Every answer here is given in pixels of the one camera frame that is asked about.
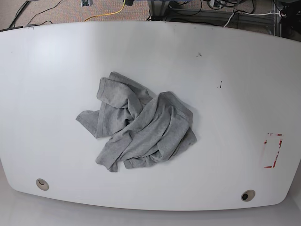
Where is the right table cable grommet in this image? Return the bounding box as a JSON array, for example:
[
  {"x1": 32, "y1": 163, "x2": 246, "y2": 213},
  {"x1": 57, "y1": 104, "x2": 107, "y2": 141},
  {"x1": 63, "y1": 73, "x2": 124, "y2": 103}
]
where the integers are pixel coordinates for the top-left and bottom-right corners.
[{"x1": 241, "y1": 190, "x2": 255, "y2": 202}]

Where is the black floor cable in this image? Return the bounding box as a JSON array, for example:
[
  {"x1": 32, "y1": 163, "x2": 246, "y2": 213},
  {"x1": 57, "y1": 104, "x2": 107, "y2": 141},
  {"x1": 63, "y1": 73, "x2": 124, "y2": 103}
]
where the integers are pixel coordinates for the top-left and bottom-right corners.
[{"x1": 8, "y1": 0, "x2": 64, "y2": 29}]

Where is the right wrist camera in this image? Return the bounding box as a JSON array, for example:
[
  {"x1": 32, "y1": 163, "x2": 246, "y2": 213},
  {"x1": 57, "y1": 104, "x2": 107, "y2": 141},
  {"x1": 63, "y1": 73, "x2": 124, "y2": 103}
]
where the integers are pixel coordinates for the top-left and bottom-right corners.
[{"x1": 80, "y1": 0, "x2": 93, "y2": 7}]

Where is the aluminium frame rail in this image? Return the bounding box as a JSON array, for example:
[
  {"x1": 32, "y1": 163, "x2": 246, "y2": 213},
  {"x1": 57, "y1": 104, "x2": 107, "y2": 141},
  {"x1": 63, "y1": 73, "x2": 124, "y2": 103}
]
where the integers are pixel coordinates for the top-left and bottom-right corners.
[{"x1": 147, "y1": 0, "x2": 282, "y2": 37}]

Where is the left table cable grommet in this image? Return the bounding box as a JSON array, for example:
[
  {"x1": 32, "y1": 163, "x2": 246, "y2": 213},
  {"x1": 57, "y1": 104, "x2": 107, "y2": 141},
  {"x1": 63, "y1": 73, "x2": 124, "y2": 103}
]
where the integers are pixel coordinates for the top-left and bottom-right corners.
[{"x1": 36, "y1": 178, "x2": 49, "y2": 191}]

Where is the table cable grommet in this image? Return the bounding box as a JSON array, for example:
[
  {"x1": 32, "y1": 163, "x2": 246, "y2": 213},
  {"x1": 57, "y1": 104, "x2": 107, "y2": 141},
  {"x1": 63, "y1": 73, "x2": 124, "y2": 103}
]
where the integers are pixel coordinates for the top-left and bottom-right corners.
[
  {"x1": 241, "y1": 190, "x2": 255, "y2": 202},
  {"x1": 36, "y1": 178, "x2": 49, "y2": 191}
]

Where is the red tape rectangle marking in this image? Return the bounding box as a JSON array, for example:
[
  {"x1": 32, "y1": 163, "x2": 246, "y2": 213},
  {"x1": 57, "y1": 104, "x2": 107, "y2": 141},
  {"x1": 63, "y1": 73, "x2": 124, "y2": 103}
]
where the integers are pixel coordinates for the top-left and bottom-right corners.
[{"x1": 261, "y1": 133, "x2": 283, "y2": 169}]

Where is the yellow cable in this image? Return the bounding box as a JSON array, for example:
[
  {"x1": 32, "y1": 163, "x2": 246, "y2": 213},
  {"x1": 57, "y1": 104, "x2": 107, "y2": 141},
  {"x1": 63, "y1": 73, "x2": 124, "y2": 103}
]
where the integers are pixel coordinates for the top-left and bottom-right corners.
[{"x1": 84, "y1": 0, "x2": 125, "y2": 22}]

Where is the grey t-shirt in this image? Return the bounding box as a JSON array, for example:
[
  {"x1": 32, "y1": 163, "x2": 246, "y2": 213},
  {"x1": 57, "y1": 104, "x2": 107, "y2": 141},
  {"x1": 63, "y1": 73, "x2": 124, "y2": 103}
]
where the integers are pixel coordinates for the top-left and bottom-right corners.
[{"x1": 77, "y1": 72, "x2": 197, "y2": 172}]

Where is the white cable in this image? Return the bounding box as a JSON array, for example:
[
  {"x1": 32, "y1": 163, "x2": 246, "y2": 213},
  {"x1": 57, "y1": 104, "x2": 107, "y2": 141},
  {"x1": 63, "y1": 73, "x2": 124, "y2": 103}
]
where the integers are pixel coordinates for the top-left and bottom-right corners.
[{"x1": 223, "y1": 11, "x2": 280, "y2": 28}]

